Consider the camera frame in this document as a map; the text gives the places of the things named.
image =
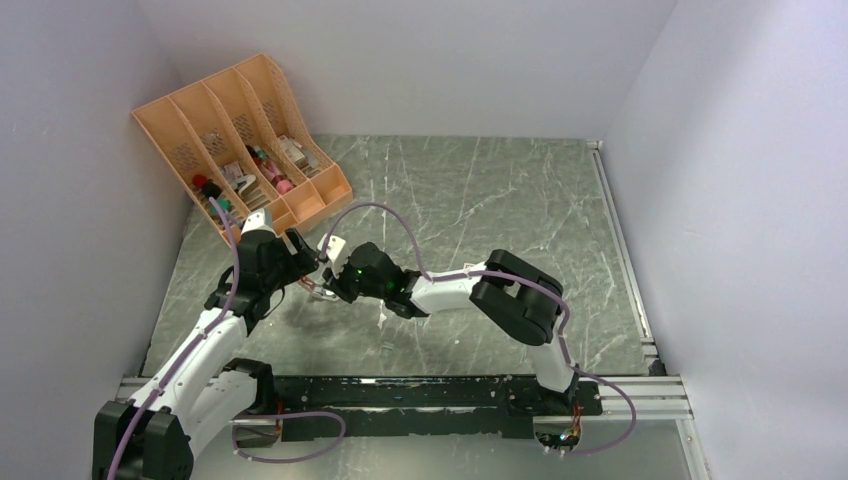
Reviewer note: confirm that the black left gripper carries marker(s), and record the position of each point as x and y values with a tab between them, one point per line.
300	263

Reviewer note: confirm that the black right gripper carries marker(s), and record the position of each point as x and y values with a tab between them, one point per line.
338	284

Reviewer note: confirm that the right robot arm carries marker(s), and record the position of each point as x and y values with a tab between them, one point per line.
523	301

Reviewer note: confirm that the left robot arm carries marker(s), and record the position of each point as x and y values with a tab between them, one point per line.
161	430

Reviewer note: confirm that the grey white stapler in organizer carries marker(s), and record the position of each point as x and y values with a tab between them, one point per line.
246	185

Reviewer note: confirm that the black round stamp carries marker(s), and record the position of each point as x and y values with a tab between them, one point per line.
211	190

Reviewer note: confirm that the peach plastic file organizer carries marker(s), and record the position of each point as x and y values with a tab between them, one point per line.
207	124

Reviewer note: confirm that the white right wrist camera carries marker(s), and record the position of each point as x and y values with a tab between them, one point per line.
335	253

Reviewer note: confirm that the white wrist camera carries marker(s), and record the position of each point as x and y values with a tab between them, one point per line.
258	220
335	253

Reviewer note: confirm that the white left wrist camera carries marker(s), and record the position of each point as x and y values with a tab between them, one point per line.
258	220

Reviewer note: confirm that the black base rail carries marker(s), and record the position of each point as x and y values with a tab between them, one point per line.
313	407

